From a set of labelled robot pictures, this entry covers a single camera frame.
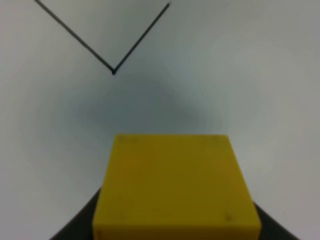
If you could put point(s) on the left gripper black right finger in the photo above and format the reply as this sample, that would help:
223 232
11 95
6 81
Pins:
270 228

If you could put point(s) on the yellow cube block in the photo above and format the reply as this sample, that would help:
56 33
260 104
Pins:
174 187

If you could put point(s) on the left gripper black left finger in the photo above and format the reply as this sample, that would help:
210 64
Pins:
81 226

